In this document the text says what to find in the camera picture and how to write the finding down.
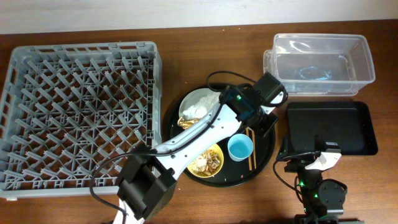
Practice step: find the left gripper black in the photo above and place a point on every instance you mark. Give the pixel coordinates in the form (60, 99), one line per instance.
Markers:
(265, 123)

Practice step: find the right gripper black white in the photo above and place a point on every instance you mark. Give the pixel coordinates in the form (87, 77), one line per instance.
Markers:
(298, 165)

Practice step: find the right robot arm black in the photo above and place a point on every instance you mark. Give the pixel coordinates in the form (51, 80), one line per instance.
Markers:
(322, 199)

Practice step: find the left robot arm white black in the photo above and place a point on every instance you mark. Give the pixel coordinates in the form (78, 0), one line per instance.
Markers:
(149, 176)

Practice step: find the grey plastic dishwasher rack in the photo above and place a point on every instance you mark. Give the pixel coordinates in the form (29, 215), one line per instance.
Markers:
(67, 108)

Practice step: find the wooden chopstick right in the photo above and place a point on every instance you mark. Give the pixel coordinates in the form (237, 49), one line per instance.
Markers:
(254, 147)

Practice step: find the wooden chopstick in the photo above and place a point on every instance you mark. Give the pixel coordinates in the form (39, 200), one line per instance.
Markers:
(249, 157)
(254, 147)

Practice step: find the wooden chopstick left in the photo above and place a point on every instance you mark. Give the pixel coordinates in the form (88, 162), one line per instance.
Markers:
(249, 157)

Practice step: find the blue cup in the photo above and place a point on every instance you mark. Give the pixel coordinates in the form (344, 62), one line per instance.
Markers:
(239, 147)

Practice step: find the round black serving tray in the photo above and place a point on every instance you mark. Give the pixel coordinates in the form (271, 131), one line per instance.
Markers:
(232, 173)

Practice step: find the crumpled white napkin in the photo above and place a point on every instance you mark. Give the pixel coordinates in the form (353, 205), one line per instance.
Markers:
(201, 107)

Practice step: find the yellow bowl with food scraps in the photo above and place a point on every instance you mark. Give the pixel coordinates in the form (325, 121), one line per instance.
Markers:
(208, 164)

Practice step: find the black rectangular tray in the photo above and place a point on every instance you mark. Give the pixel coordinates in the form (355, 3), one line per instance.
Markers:
(346, 123)

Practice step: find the clear plastic bin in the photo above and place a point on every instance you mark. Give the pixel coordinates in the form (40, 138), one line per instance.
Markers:
(320, 64)

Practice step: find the grey ceramic plate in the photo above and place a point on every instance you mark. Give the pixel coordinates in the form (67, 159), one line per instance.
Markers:
(192, 98)

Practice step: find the gold foil wrapper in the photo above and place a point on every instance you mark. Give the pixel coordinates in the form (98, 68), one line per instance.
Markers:
(185, 124)

